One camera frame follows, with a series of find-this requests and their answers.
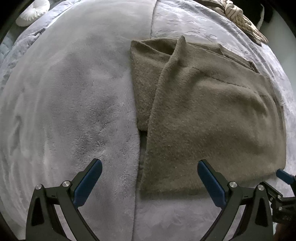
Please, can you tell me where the olive green knit sweater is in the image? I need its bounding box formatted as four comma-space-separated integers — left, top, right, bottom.
130, 37, 286, 196

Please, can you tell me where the beige striped clothes pile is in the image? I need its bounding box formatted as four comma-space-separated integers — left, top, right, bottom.
198, 0, 268, 46

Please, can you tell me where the grey bed cover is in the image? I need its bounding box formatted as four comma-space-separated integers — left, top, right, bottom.
1, 1, 295, 240

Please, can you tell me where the white round pillow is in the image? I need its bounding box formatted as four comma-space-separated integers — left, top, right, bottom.
15, 0, 51, 27

